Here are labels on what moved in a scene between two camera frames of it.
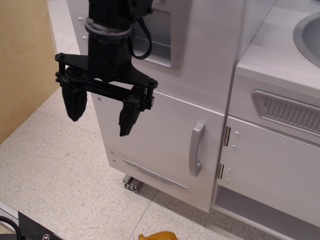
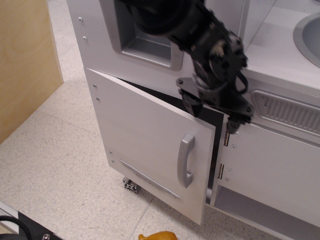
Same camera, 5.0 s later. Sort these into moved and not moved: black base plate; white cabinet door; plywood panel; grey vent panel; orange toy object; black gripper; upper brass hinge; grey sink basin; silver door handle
Moved: silver door handle; white cabinet door; black gripper
Not moved: black base plate; grey sink basin; plywood panel; orange toy object; upper brass hinge; grey vent panel
